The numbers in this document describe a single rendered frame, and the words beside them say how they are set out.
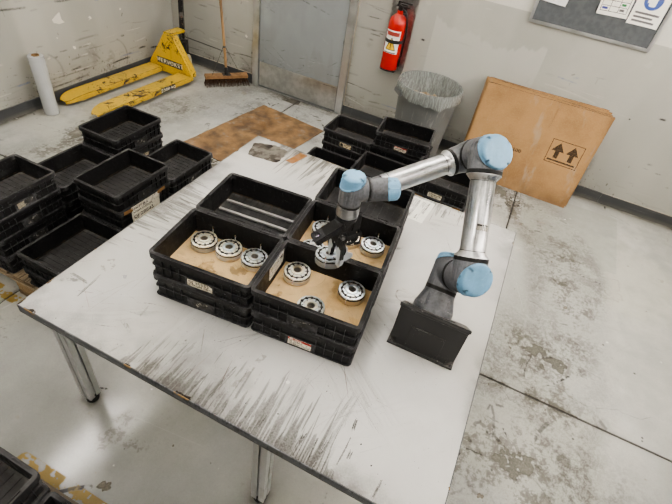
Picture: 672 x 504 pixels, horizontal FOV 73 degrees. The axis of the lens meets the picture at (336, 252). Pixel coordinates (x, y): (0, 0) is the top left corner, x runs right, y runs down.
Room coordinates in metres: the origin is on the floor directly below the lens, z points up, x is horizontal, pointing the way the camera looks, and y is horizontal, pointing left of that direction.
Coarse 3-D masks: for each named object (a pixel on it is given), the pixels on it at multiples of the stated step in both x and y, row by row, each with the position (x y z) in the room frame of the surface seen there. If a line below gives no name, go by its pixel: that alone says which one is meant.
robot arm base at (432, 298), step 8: (424, 288) 1.20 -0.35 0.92; (432, 288) 1.17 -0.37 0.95; (440, 288) 1.17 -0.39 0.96; (424, 296) 1.16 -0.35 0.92; (432, 296) 1.15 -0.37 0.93; (440, 296) 1.15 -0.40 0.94; (448, 296) 1.15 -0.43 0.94; (416, 304) 1.14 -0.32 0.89; (424, 304) 1.12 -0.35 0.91; (432, 304) 1.12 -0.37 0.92; (440, 304) 1.12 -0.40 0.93; (448, 304) 1.13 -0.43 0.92; (432, 312) 1.10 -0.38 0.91; (440, 312) 1.10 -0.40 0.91; (448, 312) 1.12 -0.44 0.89
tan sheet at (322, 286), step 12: (276, 276) 1.20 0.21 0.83; (312, 276) 1.23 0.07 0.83; (324, 276) 1.25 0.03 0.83; (276, 288) 1.14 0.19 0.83; (288, 288) 1.15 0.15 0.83; (300, 288) 1.16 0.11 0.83; (312, 288) 1.17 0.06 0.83; (324, 288) 1.18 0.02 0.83; (336, 288) 1.20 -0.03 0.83; (288, 300) 1.09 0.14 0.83; (324, 300) 1.12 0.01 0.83; (336, 300) 1.13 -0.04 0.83; (324, 312) 1.07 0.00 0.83; (336, 312) 1.08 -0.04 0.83; (348, 312) 1.09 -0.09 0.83; (360, 312) 1.10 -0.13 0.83
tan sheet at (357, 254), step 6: (312, 222) 1.56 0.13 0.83; (306, 234) 1.48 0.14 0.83; (300, 240) 1.43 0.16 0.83; (360, 240) 1.50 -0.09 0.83; (354, 252) 1.42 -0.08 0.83; (360, 252) 1.43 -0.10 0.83; (384, 252) 1.46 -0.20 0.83; (354, 258) 1.38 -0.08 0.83; (360, 258) 1.39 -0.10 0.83; (366, 258) 1.40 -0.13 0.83; (372, 258) 1.40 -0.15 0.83; (378, 258) 1.41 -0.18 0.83; (384, 258) 1.42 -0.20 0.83; (372, 264) 1.37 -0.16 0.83; (378, 264) 1.37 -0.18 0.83
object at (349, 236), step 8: (336, 216) 1.16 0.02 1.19; (360, 216) 1.19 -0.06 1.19; (344, 224) 1.17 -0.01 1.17; (352, 224) 1.18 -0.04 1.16; (360, 224) 1.20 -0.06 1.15; (344, 232) 1.16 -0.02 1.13; (352, 232) 1.17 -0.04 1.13; (360, 232) 1.18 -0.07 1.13; (336, 240) 1.15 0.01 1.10; (344, 240) 1.14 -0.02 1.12; (352, 240) 1.18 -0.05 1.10
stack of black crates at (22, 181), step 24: (0, 168) 1.86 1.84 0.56; (24, 168) 1.93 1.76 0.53; (48, 168) 1.89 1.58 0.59; (0, 192) 1.75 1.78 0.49; (24, 192) 1.69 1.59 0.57; (48, 192) 1.81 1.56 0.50; (0, 216) 1.56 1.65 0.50; (24, 216) 1.66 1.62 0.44; (48, 216) 1.76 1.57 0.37; (0, 240) 1.51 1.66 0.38; (24, 240) 1.61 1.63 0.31; (0, 264) 1.54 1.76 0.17; (24, 264) 1.57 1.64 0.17
